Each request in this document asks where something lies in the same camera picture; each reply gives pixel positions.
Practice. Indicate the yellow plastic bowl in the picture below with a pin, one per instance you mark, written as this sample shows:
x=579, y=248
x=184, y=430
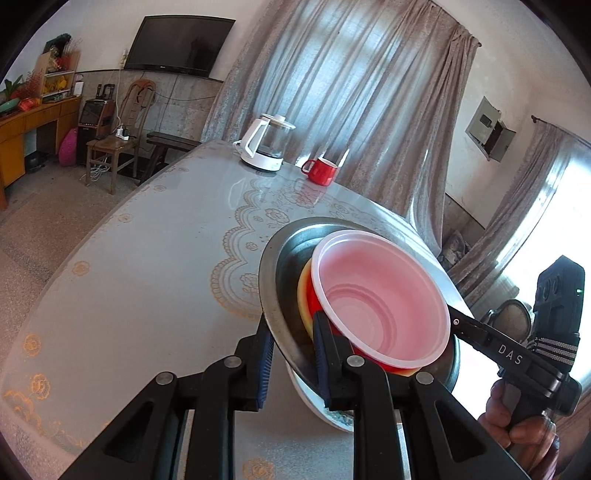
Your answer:
x=304, y=295

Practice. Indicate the dark wooden bench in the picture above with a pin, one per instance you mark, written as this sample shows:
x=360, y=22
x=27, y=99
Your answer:
x=171, y=141

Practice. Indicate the person's right hand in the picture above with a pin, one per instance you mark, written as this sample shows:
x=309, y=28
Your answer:
x=531, y=443

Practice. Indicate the white power strip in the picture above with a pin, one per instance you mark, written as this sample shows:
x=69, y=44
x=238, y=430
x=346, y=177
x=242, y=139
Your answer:
x=122, y=134

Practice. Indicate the black flat television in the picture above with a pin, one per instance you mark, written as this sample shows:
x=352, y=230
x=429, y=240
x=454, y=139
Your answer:
x=180, y=46

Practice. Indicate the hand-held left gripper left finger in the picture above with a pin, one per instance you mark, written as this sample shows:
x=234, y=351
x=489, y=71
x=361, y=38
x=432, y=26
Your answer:
x=265, y=364

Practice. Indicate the red mug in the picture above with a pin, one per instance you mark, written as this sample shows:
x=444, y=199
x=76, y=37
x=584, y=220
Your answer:
x=323, y=173

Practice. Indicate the red gift box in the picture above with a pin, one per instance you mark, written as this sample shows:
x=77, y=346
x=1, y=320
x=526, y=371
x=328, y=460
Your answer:
x=28, y=103

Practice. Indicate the small white box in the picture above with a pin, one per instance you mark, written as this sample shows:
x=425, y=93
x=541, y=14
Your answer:
x=78, y=88

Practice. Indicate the pink bag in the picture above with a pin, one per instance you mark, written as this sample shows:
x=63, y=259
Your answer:
x=68, y=147

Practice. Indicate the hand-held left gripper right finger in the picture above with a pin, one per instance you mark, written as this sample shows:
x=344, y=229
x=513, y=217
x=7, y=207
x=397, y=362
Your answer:
x=323, y=364

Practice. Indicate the wide grey window curtain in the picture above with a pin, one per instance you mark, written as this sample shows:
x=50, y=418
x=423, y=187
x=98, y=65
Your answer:
x=346, y=92

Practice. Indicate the red plastic bowl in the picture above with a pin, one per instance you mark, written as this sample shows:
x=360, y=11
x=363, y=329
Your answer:
x=383, y=300

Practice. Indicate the white plate with purple flowers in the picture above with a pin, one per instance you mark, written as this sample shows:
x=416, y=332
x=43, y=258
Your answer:
x=307, y=397

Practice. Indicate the black floor speaker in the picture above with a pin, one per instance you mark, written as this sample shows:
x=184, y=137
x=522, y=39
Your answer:
x=92, y=113

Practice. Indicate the white glass electric kettle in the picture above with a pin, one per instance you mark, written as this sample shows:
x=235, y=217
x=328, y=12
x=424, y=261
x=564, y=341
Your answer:
x=263, y=159

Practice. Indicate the narrow grey window curtain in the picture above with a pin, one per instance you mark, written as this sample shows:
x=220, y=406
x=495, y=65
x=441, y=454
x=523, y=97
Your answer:
x=521, y=207

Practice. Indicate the wooden desk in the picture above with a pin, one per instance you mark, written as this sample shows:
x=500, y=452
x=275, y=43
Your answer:
x=14, y=152

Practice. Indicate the grey patterned cushion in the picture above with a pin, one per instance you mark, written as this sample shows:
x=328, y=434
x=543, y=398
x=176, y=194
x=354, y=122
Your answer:
x=457, y=249

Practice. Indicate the potted green plant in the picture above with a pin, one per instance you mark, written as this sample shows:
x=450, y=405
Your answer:
x=9, y=90

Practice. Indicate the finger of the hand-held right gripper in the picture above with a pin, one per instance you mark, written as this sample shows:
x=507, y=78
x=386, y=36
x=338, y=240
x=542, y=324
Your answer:
x=471, y=330

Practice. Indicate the grey wall electrical box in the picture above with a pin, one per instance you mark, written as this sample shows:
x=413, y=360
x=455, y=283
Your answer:
x=480, y=122

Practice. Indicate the stainless steel basin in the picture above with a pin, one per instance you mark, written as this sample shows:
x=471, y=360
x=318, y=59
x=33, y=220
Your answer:
x=286, y=277

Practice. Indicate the wooden chair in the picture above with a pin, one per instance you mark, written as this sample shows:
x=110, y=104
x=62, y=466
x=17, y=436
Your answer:
x=108, y=145

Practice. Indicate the wooden desktop shelf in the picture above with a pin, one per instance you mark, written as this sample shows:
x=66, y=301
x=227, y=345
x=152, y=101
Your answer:
x=57, y=85

